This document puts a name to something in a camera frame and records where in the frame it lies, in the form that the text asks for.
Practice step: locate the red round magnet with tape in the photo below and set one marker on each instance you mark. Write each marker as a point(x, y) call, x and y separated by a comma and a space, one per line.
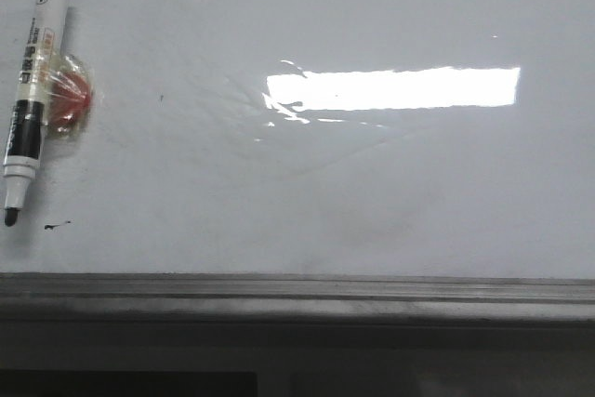
point(70, 89)

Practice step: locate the black and white whiteboard marker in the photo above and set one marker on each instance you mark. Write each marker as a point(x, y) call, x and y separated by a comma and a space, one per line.
point(29, 118)

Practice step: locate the white whiteboard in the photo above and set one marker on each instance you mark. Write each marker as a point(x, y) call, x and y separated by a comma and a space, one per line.
point(380, 137)

